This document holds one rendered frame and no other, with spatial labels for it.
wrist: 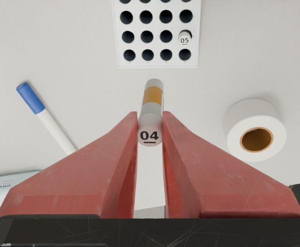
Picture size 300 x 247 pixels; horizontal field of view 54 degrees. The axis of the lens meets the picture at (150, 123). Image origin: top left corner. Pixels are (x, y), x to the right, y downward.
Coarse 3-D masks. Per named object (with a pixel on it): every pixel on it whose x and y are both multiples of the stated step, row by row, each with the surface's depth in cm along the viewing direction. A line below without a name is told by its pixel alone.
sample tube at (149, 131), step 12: (156, 84) 16; (144, 96) 15; (156, 96) 14; (144, 108) 14; (156, 108) 14; (144, 120) 13; (156, 120) 13; (144, 132) 13; (156, 132) 12; (144, 144) 13; (156, 144) 13
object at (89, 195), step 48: (96, 144) 8; (48, 192) 6; (96, 192) 6; (0, 240) 5; (48, 240) 5; (96, 240) 5; (144, 240) 5; (192, 240) 5; (240, 240) 5; (288, 240) 5
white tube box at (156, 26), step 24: (120, 0) 28; (144, 0) 29; (168, 0) 28; (192, 0) 27; (120, 24) 29; (144, 24) 29; (168, 24) 29; (192, 24) 29; (120, 48) 30; (144, 48) 30; (168, 48) 30; (192, 48) 30
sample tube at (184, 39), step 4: (180, 32) 29; (184, 32) 29; (188, 32) 29; (180, 36) 28; (184, 36) 28; (188, 36) 28; (180, 40) 28; (184, 40) 28; (188, 40) 28; (180, 44) 29; (184, 44) 29; (188, 44) 28
